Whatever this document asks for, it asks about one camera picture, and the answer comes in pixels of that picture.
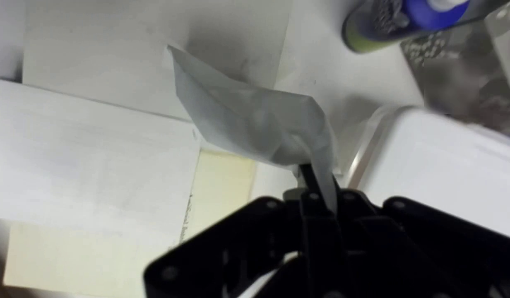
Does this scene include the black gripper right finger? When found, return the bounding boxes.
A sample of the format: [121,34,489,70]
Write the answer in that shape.
[323,190,510,298]

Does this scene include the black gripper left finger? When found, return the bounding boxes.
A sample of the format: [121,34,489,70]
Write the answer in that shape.
[144,163,325,298]

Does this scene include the white tissue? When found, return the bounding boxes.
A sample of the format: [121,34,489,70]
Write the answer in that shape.
[166,44,341,216]

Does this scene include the grey patterned tissue box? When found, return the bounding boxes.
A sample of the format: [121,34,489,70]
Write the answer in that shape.
[401,6,510,141]

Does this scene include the white lidded plastic container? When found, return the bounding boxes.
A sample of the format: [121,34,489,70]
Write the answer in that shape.
[343,105,510,242]

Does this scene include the white paper sheet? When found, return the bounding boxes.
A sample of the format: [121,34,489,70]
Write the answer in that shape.
[0,77,204,246]

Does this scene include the clear sanitizer bottle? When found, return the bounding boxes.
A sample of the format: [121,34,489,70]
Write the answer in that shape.
[341,0,510,57]

